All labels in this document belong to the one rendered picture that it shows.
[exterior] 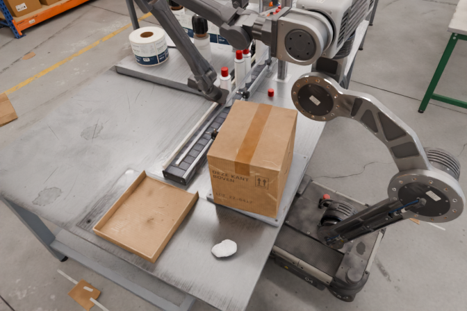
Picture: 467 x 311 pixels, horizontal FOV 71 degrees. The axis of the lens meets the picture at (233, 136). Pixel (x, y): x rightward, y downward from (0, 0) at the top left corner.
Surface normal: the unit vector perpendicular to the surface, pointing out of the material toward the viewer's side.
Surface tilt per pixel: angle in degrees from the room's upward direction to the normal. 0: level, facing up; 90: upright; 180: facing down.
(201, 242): 0
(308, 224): 0
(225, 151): 0
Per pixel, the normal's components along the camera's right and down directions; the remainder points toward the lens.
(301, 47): -0.55, 0.60
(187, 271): -0.04, -0.72
